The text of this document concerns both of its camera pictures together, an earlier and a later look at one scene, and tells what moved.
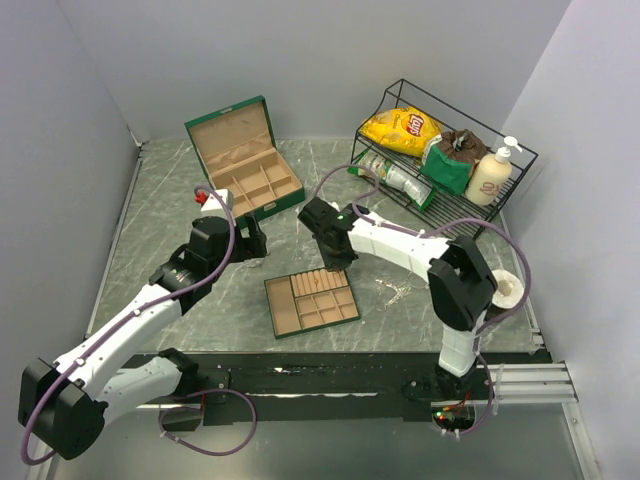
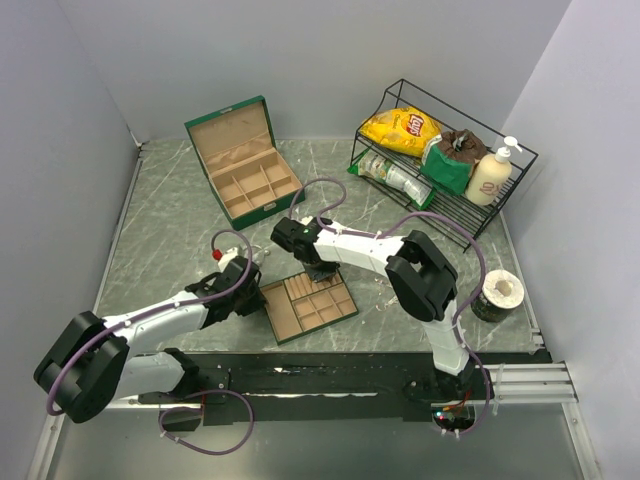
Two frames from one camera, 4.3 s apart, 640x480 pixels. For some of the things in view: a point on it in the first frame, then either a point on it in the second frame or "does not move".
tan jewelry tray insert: x=308 y=301 does not move
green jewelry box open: x=237 y=146 does not move
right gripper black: x=335 y=264 → x=318 y=276
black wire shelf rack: x=444 y=170 does not move
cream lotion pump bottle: x=491 y=175 does not move
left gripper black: x=249 y=247 → x=258 y=301
